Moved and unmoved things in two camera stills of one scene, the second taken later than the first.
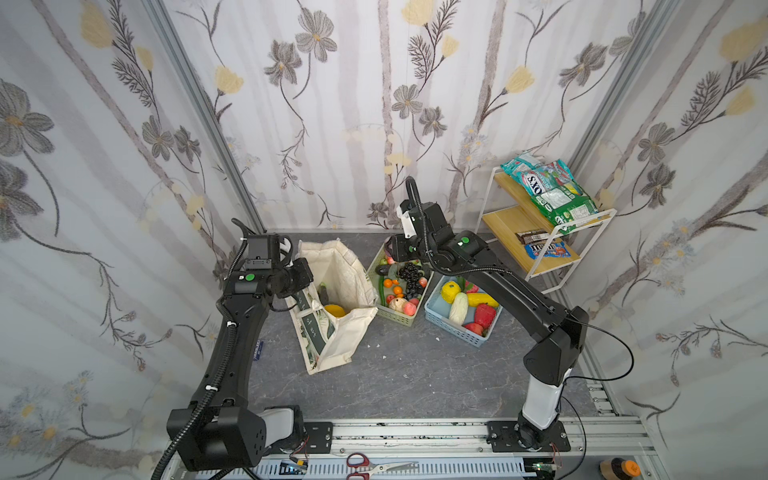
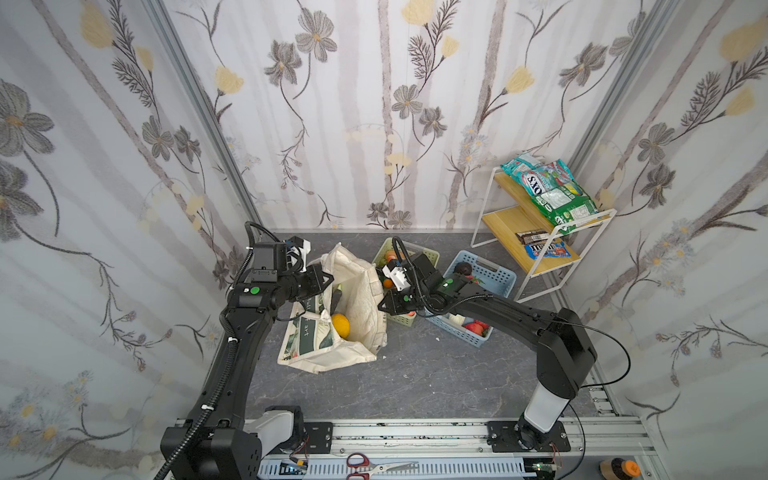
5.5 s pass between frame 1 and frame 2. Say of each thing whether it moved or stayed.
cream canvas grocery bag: moved
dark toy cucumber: moved
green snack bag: stayed
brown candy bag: stayed
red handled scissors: stayed
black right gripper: moved
